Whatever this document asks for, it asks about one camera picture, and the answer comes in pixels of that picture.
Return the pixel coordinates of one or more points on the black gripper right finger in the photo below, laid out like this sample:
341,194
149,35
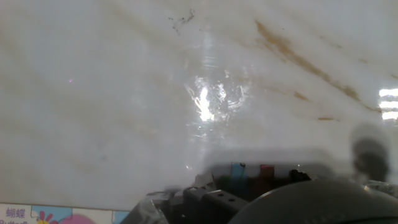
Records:
298,176

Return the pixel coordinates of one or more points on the colourful cartoon jigsaw puzzle board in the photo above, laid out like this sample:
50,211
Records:
46,216

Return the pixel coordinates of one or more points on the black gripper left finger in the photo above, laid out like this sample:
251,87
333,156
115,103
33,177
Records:
217,202

